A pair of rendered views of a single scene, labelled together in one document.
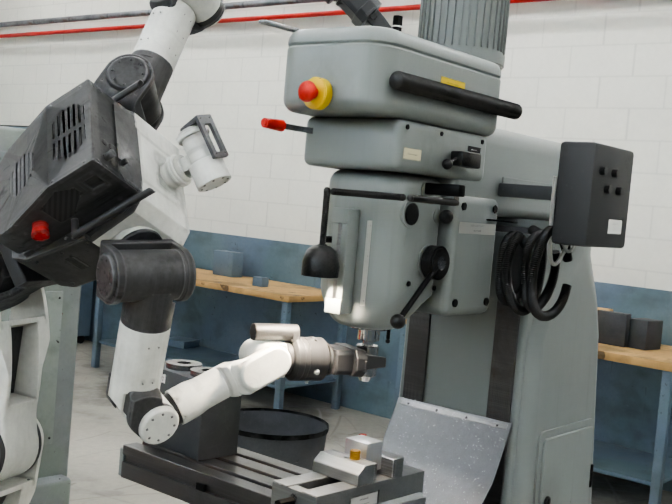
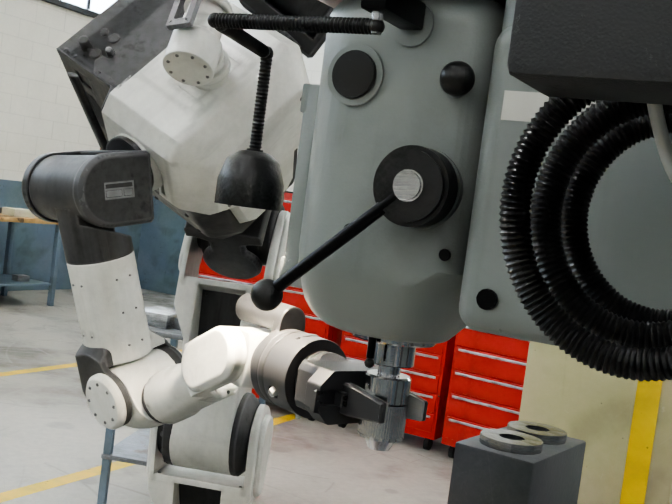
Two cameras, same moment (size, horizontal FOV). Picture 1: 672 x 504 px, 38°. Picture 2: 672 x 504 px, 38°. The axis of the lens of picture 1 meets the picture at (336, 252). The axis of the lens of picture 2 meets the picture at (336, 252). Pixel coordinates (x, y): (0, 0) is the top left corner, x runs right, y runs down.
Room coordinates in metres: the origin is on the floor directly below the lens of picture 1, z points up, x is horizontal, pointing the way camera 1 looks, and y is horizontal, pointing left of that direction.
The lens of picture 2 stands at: (1.74, -1.01, 1.43)
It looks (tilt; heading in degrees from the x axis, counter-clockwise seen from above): 3 degrees down; 78
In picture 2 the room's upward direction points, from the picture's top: 7 degrees clockwise
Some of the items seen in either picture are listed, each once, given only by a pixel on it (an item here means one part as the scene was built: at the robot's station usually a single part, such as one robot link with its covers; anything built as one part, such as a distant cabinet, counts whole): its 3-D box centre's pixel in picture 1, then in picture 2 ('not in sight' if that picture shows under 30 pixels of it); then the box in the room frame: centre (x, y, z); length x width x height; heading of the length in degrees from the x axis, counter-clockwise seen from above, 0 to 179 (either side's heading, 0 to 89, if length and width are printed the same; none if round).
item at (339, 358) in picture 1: (327, 360); (327, 385); (1.96, 0.00, 1.24); 0.13 x 0.12 x 0.10; 28
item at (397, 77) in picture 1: (459, 97); not in sight; (1.94, -0.22, 1.79); 0.45 x 0.04 x 0.04; 141
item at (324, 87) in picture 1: (317, 93); not in sight; (1.82, 0.06, 1.76); 0.06 x 0.02 x 0.06; 51
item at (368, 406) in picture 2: (373, 362); (360, 405); (1.97, -0.10, 1.24); 0.06 x 0.02 x 0.03; 118
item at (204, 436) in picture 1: (193, 406); (515, 498); (2.33, 0.32, 1.03); 0.22 x 0.12 x 0.20; 45
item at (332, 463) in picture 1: (344, 467); not in sight; (1.95, -0.06, 1.02); 0.12 x 0.06 x 0.04; 48
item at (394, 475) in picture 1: (351, 481); not in sight; (1.97, -0.07, 0.99); 0.35 x 0.15 x 0.11; 138
